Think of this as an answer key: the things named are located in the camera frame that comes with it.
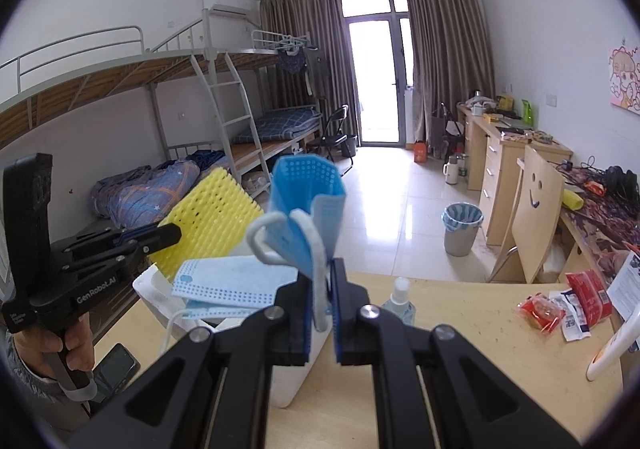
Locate metal bunk bed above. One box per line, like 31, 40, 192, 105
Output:
207, 29, 326, 180
0, 26, 261, 230

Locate glass balcony door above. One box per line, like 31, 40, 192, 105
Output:
337, 0, 416, 147

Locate grey trash bin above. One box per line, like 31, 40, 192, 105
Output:
441, 203, 485, 257

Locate blue checked mattress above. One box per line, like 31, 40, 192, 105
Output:
232, 108, 323, 142

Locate yellow foam net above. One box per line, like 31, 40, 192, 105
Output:
148, 166, 265, 282

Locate red snack packet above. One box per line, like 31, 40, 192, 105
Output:
517, 293, 566, 334
565, 269, 613, 327

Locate person's left hand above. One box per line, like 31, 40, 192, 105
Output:
15, 313, 96, 377

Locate metal bed ladder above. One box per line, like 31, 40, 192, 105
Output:
190, 51, 261, 200

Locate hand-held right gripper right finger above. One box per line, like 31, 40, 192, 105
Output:
331, 258, 583, 449

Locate white snack packet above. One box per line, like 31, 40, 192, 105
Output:
547, 289, 593, 342

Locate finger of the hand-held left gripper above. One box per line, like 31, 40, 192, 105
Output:
52, 225, 160, 257
75, 223, 182, 275

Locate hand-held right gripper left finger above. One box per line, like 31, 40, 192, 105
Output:
67, 271, 315, 449

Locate brown curtain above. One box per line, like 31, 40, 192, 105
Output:
259, 0, 358, 150
401, 0, 496, 144

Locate wooden chair with smiley face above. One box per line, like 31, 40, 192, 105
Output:
487, 145, 566, 285

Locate blue patterned quilt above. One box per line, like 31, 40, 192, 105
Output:
90, 151, 226, 230

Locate black folding chair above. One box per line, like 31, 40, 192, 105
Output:
306, 105, 351, 160

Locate printed paper sheet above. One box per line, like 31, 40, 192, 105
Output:
607, 251, 640, 322

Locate wooden desk with drawers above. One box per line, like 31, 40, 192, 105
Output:
456, 101, 573, 246

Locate black smartphone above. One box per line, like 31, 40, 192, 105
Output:
89, 343, 141, 415

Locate cartoon wall poster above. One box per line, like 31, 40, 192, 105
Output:
607, 44, 640, 116

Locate clear spray bottle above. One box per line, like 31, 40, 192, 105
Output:
382, 276, 417, 327

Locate white air conditioner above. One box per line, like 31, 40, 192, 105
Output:
202, 0, 253, 20

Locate white foam box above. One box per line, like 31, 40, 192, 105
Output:
132, 241, 335, 410

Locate black headphones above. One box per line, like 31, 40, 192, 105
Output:
602, 166, 640, 202

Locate black folding cart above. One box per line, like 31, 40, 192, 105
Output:
432, 103, 465, 160

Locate blue face mask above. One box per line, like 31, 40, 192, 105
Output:
247, 155, 347, 332
165, 256, 301, 355

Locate patterned tablecloth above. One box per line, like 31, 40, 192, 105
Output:
560, 166, 640, 260

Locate hanging dark clothes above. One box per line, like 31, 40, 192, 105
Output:
277, 46, 321, 97

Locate white lotion pump bottle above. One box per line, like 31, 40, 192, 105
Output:
586, 301, 640, 382

